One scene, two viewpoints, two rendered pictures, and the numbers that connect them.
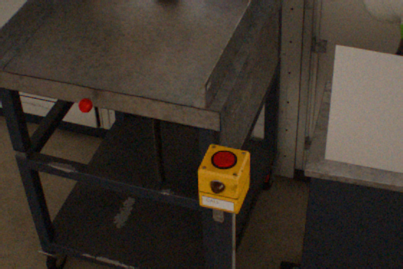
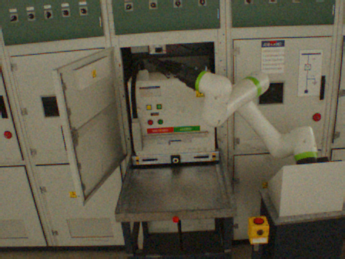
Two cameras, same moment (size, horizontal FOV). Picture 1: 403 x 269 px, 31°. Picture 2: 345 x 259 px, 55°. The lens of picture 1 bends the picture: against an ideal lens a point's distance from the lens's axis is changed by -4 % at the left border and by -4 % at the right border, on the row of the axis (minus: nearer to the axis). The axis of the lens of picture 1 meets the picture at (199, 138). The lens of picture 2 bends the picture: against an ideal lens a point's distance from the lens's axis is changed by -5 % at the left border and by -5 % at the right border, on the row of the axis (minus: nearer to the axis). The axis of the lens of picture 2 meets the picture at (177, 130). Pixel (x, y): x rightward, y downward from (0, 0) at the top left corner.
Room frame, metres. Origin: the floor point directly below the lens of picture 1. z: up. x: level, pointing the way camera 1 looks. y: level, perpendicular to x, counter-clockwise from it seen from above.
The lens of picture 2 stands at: (-0.04, 0.68, 1.88)
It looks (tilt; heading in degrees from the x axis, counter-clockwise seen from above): 23 degrees down; 341
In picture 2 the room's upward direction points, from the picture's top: 4 degrees counter-clockwise
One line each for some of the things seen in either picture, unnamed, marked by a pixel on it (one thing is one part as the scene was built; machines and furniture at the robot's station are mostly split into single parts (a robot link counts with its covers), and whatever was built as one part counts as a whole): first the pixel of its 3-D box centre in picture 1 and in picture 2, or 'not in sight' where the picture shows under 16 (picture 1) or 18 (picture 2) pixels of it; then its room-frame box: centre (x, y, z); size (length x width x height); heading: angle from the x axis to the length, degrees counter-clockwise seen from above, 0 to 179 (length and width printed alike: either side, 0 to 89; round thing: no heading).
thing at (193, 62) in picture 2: not in sight; (172, 68); (2.53, -0.21, 1.28); 0.58 x 0.02 x 0.19; 69
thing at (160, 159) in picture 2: not in sight; (175, 156); (1.80, 0.06, 0.89); 0.54 x 0.05 x 0.06; 69
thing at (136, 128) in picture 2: not in sight; (137, 135); (1.79, 0.29, 1.09); 0.08 x 0.05 x 0.17; 159
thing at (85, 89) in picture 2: not in sight; (95, 120); (1.85, 0.52, 1.21); 0.63 x 0.07 x 0.74; 144
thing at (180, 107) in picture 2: not in sight; (172, 119); (1.79, 0.07, 1.15); 0.48 x 0.01 x 0.48; 69
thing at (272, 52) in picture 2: not in sight; (272, 57); (1.71, -0.58, 1.46); 0.15 x 0.01 x 0.21; 69
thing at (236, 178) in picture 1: (224, 178); (258, 230); (1.01, -0.04, 0.85); 0.08 x 0.08 x 0.10; 69
